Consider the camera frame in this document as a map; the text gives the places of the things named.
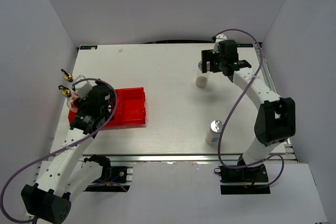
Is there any aluminium table rail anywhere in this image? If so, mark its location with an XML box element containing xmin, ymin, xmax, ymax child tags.
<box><xmin>244</xmin><ymin>44</ymin><xmax>298</xmax><ymax>162</ymax></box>

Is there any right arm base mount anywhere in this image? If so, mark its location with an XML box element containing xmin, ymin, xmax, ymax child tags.
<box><xmin>214</xmin><ymin>165</ymin><xmax>270</xmax><ymax>195</ymax></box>

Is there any white shaker with metal lid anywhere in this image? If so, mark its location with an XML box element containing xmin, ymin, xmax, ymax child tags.
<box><xmin>205</xmin><ymin>120</ymin><xmax>224</xmax><ymax>145</ymax></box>

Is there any clear glass oil bottle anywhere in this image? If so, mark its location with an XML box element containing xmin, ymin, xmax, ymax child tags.
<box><xmin>59</xmin><ymin>69</ymin><xmax>85</xmax><ymax>90</ymax></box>

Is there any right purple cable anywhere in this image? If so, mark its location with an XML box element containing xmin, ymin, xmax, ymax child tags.
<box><xmin>212</xmin><ymin>28</ymin><xmax>285</xmax><ymax>188</ymax></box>

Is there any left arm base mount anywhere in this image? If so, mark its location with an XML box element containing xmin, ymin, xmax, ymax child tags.
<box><xmin>83</xmin><ymin>155</ymin><xmax>133</xmax><ymax>193</ymax></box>

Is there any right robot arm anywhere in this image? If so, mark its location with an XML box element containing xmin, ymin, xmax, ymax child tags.
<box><xmin>202</xmin><ymin>37</ymin><xmax>296</xmax><ymax>182</ymax></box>

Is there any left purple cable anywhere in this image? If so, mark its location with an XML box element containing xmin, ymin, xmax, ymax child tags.
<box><xmin>0</xmin><ymin>77</ymin><xmax>129</xmax><ymax>222</ymax></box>

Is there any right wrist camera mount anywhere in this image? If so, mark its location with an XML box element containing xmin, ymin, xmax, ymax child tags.
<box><xmin>212</xmin><ymin>33</ymin><xmax>227</xmax><ymax>54</ymax></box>

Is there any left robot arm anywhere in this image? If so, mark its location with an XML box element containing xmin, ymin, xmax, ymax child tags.
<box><xmin>21</xmin><ymin>82</ymin><xmax>118</xmax><ymax>223</ymax></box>

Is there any clear jar with metal lid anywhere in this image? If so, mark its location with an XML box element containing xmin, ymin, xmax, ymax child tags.
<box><xmin>195</xmin><ymin>61</ymin><xmax>209</xmax><ymax>89</ymax></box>

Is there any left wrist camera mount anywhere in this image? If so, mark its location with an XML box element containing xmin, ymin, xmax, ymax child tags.
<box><xmin>70</xmin><ymin>81</ymin><xmax>92</xmax><ymax>99</ymax></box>

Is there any red plastic organizer tray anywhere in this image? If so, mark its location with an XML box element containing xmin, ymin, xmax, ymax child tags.
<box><xmin>68</xmin><ymin>88</ymin><xmax>146</xmax><ymax>134</ymax></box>

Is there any purple cable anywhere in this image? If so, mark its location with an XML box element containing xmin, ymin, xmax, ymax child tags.
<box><xmin>0</xmin><ymin>77</ymin><xmax>129</xmax><ymax>222</ymax></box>
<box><xmin>212</xmin><ymin>28</ymin><xmax>285</xmax><ymax>188</ymax></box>

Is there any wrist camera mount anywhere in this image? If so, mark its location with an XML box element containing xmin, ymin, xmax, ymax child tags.
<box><xmin>70</xmin><ymin>81</ymin><xmax>92</xmax><ymax>99</ymax></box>
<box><xmin>212</xmin><ymin>33</ymin><xmax>227</xmax><ymax>54</ymax></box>

